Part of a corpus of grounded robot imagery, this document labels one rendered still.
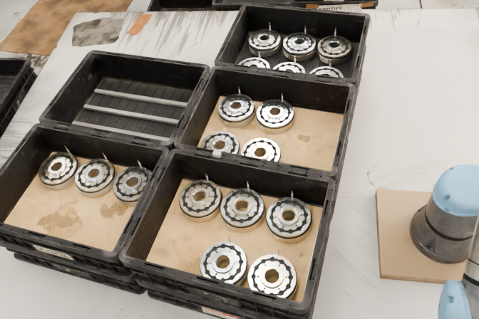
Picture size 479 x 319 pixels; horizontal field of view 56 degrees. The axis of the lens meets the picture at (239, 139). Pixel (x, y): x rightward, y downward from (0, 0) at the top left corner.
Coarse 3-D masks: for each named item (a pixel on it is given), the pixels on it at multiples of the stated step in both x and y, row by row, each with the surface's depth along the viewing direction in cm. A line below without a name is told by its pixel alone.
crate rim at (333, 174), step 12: (228, 72) 124; (240, 72) 123; (252, 72) 122; (264, 72) 122; (204, 84) 121; (324, 84) 117; (336, 84) 116; (348, 84) 115; (348, 96) 113; (192, 108) 116; (348, 108) 112; (348, 120) 108; (180, 132) 111; (180, 144) 109; (228, 156) 105; (240, 156) 105; (336, 156) 102; (288, 168) 101; (300, 168) 101; (312, 168) 100; (336, 168) 100
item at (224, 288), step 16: (208, 160) 106; (224, 160) 104; (240, 160) 104; (160, 176) 105; (304, 176) 99; (320, 176) 99; (144, 208) 99; (320, 224) 92; (128, 240) 94; (320, 240) 89; (128, 256) 92; (320, 256) 88; (160, 272) 89; (176, 272) 88; (208, 288) 88; (224, 288) 85; (240, 288) 85; (272, 304) 83; (288, 304) 82; (304, 304) 82
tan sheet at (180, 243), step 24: (168, 216) 108; (216, 216) 107; (264, 216) 105; (312, 216) 104; (168, 240) 104; (192, 240) 104; (216, 240) 103; (240, 240) 102; (264, 240) 102; (312, 240) 100; (168, 264) 100; (192, 264) 100
